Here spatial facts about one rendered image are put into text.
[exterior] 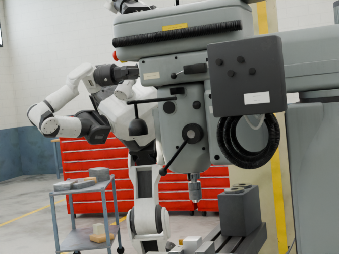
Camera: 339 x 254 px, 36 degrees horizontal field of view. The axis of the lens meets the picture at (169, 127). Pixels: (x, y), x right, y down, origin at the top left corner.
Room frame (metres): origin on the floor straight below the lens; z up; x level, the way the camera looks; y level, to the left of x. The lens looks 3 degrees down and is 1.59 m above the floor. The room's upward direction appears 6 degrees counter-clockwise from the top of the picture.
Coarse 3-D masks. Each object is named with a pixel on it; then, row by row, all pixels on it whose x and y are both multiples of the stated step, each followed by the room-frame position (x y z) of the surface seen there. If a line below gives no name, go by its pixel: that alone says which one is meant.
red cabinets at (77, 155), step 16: (64, 144) 7.32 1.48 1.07; (80, 144) 7.25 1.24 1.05; (112, 144) 7.12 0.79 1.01; (64, 160) 7.34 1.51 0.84; (80, 160) 7.26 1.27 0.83; (96, 160) 7.18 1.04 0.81; (112, 160) 7.13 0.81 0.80; (64, 176) 7.35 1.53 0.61; (80, 176) 7.27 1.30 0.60; (128, 176) 7.08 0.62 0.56; (176, 176) 6.84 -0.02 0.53; (208, 176) 6.61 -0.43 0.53; (224, 176) 6.50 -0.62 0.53; (96, 192) 7.21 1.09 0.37; (112, 192) 7.14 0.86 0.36; (128, 192) 7.08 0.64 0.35; (160, 192) 6.92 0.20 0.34; (176, 192) 6.84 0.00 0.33; (208, 192) 6.62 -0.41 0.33; (80, 208) 7.28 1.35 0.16; (96, 208) 7.22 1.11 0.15; (112, 208) 7.15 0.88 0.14; (128, 208) 7.09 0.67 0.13; (176, 208) 6.86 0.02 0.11; (192, 208) 6.78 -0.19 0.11; (208, 208) 6.64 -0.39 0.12
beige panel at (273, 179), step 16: (272, 0) 3.49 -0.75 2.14; (256, 16) 3.53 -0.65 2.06; (272, 16) 3.49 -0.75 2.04; (256, 32) 3.54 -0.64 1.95; (272, 32) 3.50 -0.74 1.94; (272, 160) 3.52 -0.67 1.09; (240, 176) 3.61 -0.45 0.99; (256, 176) 3.57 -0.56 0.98; (272, 176) 3.52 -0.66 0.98; (288, 176) 3.49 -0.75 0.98; (272, 192) 3.53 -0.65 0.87; (288, 192) 3.49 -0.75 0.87; (272, 208) 3.53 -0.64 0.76; (288, 208) 3.50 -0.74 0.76; (272, 224) 3.54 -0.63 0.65; (288, 224) 3.50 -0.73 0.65; (272, 240) 3.54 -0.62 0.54; (288, 240) 3.50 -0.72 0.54
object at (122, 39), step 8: (208, 24) 1.71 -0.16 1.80; (216, 24) 1.70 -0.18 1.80; (224, 24) 1.68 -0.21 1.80; (232, 24) 1.67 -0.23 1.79; (240, 24) 1.66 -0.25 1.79; (152, 32) 1.78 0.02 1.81; (160, 32) 1.77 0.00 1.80; (168, 32) 1.75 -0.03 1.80; (176, 32) 1.74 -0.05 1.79; (184, 32) 1.73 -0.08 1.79; (192, 32) 1.72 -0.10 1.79; (200, 32) 1.71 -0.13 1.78; (208, 32) 1.71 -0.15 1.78; (216, 32) 1.70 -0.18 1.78; (224, 32) 1.70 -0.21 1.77; (112, 40) 1.82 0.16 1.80; (120, 40) 1.81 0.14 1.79; (128, 40) 1.80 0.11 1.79; (136, 40) 1.79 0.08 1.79; (144, 40) 1.78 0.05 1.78; (152, 40) 1.78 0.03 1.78; (160, 40) 1.77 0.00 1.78; (168, 40) 1.77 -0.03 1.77
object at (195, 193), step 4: (200, 184) 1.90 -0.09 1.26; (188, 188) 1.91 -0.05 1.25; (192, 188) 1.89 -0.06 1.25; (196, 188) 1.89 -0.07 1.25; (200, 188) 1.90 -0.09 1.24; (192, 192) 1.89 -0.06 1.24; (196, 192) 1.89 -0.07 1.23; (200, 192) 1.90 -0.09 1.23; (192, 196) 1.89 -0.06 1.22; (196, 196) 1.89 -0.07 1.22; (200, 196) 1.90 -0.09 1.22
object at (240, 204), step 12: (228, 192) 2.32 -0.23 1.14; (240, 192) 2.31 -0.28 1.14; (252, 192) 2.38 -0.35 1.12; (228, 204) 2.30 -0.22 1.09; (240, 204) 2.28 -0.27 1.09; (252, 204) 2.37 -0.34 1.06; (228, 216) 2.31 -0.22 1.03; (240, 216) 2.28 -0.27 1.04; (252, 216) 2.36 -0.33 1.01; (228, 228) 2.31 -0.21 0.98; (240, 228) 2.28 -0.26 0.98; (252, 228) 2.34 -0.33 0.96
